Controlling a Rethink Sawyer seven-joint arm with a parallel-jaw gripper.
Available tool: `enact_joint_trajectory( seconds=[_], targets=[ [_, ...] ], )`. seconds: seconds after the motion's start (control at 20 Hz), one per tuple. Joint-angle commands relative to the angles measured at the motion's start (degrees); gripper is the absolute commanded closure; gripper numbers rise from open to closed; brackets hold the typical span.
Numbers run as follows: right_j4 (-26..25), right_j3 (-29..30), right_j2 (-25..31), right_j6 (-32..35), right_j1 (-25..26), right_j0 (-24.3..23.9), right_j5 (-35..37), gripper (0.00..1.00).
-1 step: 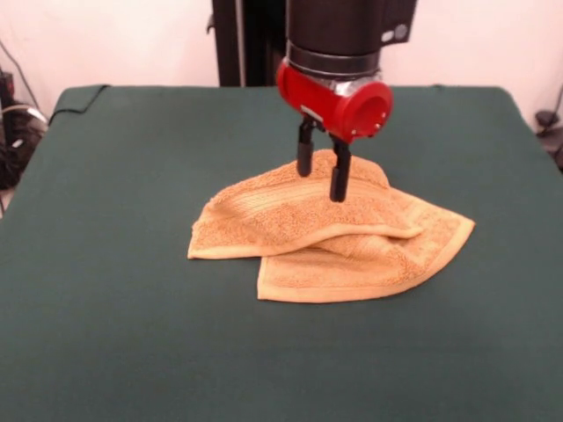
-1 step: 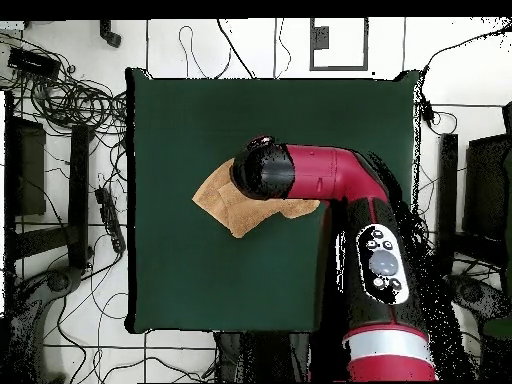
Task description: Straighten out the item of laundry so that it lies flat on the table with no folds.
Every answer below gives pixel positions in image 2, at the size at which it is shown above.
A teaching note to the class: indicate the dark grey square plate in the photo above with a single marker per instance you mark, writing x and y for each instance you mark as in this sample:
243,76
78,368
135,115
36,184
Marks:
320,38

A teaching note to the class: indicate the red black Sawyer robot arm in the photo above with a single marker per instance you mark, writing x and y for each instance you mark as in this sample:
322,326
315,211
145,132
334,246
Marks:
328,172

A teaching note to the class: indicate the tan terry towel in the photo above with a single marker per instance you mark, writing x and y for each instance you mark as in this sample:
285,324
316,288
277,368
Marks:
224,204

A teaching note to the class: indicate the dark green table cloth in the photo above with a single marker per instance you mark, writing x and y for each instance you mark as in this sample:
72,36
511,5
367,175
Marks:
200,280

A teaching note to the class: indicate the black rectangular box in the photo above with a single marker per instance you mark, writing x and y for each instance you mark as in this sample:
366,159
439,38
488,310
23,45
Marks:
34,62

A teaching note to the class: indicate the black cabinet panel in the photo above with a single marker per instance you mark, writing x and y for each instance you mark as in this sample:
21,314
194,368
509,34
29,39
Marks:
488,184
32,168

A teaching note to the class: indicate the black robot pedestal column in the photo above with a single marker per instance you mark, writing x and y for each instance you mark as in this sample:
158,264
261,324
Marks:
264,356

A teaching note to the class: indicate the black plug adapter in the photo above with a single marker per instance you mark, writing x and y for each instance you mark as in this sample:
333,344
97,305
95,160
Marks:
427,112

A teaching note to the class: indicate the long black power strip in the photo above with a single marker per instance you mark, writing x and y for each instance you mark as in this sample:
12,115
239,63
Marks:
110,220

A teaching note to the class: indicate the black angled object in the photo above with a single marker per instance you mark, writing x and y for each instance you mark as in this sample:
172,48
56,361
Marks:
110,36

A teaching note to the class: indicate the grey rectangular frame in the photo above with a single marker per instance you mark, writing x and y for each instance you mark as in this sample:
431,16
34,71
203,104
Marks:
311,60

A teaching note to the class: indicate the black stand bar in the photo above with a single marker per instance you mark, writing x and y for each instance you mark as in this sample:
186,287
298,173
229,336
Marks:
447,180
78,192

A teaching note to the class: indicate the grey chair base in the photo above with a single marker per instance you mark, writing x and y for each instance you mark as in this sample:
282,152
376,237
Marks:
60,280
476,292

